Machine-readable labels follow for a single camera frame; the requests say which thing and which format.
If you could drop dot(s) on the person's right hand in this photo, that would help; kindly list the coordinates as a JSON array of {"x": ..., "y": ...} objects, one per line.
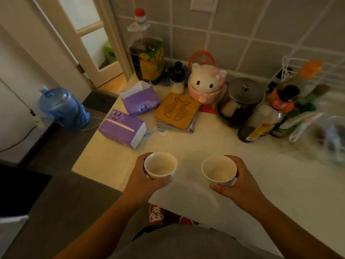
[{"x": 240, "y": 187}]

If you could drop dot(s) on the person's left hand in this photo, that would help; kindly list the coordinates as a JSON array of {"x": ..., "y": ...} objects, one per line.
[{"x": 140, "y": 180}]

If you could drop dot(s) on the person's left thumb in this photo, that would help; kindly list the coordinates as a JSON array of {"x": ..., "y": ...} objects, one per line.
[{"x": 161, "y": 182}]

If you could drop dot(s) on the person's right thumb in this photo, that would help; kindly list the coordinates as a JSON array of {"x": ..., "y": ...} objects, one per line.
[{"x": 219, "y": 188}]

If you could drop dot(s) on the white paper cup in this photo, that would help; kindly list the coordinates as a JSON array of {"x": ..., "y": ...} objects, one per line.
[
  {"x": 219, "y": 169},
  {"x": 160, "y": 165}
]

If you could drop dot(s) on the person's left forearm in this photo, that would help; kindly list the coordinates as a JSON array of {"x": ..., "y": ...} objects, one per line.
[{"x": 99, "y": 229}]

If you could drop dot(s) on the person's right forearm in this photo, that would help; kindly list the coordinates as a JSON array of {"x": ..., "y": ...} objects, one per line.
[{"x": 293, "y": 231}]

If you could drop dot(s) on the red sneaker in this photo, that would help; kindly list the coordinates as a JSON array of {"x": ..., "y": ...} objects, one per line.
[{"x": 156, "y": 214}]

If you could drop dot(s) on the stack of colourful coasters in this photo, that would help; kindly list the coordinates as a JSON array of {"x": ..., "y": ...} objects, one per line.
[{"x": 172, "y": 128}]

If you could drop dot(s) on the grey shorts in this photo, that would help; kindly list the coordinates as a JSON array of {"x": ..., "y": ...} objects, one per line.
[{"x": 183, "y": 244}]

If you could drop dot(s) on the wooden fish trivet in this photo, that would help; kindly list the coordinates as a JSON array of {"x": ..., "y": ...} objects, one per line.
[{"x": 178, "y": 110}]

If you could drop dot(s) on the dark soy sauce bottle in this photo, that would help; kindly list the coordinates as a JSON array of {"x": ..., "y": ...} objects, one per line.
[{"x": 265, "y": 117}]

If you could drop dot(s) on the opened purple tissue pack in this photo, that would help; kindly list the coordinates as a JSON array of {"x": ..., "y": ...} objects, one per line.
[{"x": 139, "y": 99}]

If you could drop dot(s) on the steel lidded glass pot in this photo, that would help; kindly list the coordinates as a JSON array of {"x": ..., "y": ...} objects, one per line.
[{"x": 240, "y": 101}]

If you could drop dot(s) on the small dark glass bottle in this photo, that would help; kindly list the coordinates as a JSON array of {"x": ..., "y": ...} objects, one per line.
[{"x": 177, "y": 78}]

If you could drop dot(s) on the white cat-shaped container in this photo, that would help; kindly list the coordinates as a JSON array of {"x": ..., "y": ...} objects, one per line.
[{"x": 206, "y": 82}]

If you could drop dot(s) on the clear plastic bag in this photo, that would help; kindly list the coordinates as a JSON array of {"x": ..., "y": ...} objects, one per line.
[{"x": 320, "y": 132}]

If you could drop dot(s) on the blue water jug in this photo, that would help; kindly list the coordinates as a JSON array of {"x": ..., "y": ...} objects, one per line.
[{"x": 63, "y": 107}]

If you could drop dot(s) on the orange capped sauce bottle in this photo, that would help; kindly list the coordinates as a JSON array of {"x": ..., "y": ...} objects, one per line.
[{"x": 293, "y": 86}]

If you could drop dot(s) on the large cooking oil bottle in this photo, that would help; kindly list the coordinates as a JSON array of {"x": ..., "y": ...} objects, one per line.
[{"x": 147, "y": 55}]

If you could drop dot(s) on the green plastic bin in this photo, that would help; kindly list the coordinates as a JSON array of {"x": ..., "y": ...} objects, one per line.
[{"x": 110, "y": 52}]

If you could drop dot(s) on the white door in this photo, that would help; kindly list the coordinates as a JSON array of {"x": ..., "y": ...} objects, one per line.
[{"x": 80, "y": 37}]

